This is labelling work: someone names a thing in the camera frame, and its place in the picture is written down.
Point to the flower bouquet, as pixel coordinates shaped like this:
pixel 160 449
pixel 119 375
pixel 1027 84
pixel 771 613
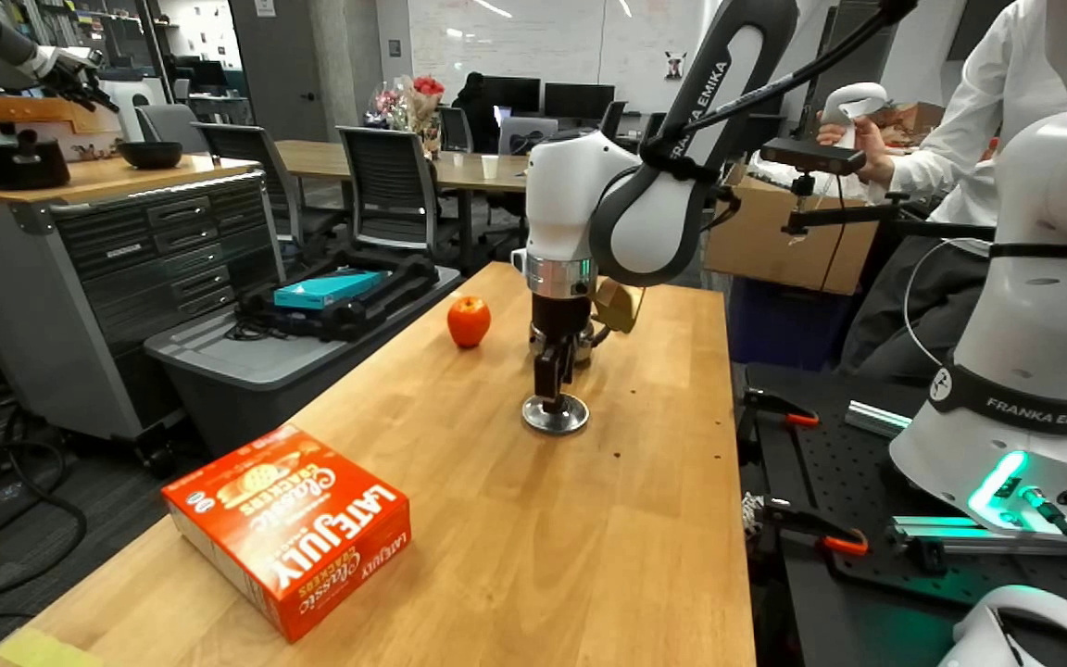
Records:
pixel 418 104

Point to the wooden office table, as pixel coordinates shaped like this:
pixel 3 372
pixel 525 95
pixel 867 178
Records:
pixel 485 172

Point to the cardboard box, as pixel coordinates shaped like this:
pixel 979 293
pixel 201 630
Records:
pixel 769 245

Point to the black computer monitor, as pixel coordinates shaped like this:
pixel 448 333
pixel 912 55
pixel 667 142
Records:
pixel 580 100

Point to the dark office chair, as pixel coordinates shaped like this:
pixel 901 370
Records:
pixel 240 139

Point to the white VR controller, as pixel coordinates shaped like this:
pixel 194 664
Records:
pixel 1055 607

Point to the long aluminium rail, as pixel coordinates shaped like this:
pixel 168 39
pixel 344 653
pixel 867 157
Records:
pixel 927 529

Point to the black cooking pot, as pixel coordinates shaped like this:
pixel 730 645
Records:
pixel 18 162

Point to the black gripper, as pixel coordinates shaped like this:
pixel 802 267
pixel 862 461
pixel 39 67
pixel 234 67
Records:
pixel 561 325

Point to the round steel kettle lid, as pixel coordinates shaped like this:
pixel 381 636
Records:
pixel 557 415

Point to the grey door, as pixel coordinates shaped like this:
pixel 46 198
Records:
pixel 277 67

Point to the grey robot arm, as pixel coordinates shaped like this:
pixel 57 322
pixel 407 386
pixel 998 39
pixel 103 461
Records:
pixel 3 39

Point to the yellow-green wrist camera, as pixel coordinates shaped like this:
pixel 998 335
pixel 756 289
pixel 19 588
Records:
pixel 617 304

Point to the teal plastic case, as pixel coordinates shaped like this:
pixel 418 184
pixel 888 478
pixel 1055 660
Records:
pixel 328 289

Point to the short aluminium rail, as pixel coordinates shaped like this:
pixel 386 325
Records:
pixel 875 415

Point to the grey drawer cabinet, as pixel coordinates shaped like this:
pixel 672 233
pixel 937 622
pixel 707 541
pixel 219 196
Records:
pixel 128 273

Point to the black stereo camera bar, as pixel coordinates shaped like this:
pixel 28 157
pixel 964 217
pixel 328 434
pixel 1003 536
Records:
pixel 818 155

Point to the black bowl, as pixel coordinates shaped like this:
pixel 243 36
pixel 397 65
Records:
pixel 150 155

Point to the grey mesh office chair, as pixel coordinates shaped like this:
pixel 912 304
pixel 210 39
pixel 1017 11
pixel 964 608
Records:
pixel 386 178

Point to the orange wooden board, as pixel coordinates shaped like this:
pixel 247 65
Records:
pixel 18 115

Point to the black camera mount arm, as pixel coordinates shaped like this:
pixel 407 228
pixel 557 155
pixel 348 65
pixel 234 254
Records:
pixel 853 217

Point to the blue bin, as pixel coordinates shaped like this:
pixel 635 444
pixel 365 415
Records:
pixel 788 325

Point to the yellow tape patch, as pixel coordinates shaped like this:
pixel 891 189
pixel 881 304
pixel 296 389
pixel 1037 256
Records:
pixel 34 649

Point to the person in white shirt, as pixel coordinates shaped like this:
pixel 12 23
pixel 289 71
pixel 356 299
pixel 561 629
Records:
pixel 979 123

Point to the grey storage bin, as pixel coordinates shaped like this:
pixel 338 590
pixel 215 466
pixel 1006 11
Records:
pixel 249 372

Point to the orange toy fruit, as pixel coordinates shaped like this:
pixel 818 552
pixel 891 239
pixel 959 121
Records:
pixel 470 325

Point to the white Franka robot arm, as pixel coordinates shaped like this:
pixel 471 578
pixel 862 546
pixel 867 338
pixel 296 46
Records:
pixel 574 198

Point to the black optical breadboard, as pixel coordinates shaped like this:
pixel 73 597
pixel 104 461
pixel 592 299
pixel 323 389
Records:
pixel 832 482

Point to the orange cracker box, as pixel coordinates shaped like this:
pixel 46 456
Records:
pixel 287 524

